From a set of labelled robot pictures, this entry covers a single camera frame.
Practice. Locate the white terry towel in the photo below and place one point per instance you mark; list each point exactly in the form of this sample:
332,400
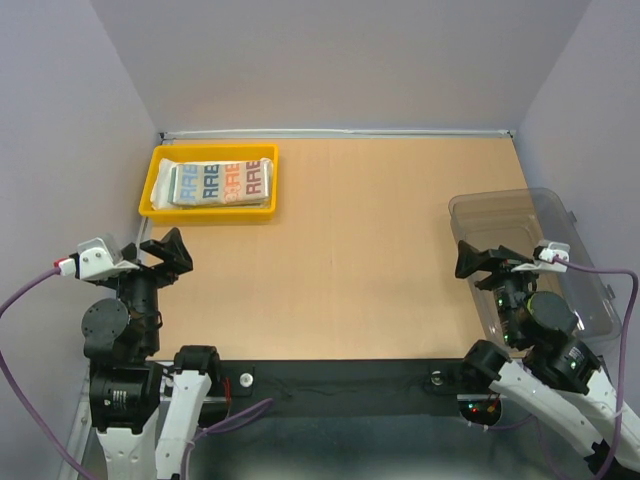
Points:
162,185

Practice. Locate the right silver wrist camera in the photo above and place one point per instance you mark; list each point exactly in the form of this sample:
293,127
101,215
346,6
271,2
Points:
548,256

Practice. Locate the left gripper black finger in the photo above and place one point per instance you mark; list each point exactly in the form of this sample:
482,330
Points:
174,257
129,254

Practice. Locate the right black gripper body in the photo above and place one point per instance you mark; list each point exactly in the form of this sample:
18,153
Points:
509,287

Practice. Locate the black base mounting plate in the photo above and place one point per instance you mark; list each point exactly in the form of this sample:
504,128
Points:
356,388

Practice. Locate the yellow plastic tray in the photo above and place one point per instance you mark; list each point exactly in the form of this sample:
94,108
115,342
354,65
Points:
210,173

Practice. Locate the orange and green printed towel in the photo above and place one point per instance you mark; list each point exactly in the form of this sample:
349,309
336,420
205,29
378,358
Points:
220,182

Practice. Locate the light teal towel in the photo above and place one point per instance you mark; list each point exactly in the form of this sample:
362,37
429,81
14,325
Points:
236,205

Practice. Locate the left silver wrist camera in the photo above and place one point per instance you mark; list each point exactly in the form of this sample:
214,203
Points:
95,260

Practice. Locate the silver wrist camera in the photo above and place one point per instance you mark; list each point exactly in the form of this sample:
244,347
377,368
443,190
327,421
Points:
95,260
548,256

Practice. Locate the aluminium frame rail front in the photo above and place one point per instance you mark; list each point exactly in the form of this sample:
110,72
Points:
127,386

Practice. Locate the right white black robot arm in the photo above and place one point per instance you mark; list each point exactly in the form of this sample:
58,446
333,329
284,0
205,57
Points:
559,381

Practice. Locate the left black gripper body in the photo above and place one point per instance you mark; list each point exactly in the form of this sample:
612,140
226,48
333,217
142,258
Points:
143,283

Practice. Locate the aluminium rail back edge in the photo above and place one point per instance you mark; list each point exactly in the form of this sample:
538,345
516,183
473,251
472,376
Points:
169,137

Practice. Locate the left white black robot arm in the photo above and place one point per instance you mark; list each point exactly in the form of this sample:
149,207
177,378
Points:
121,336

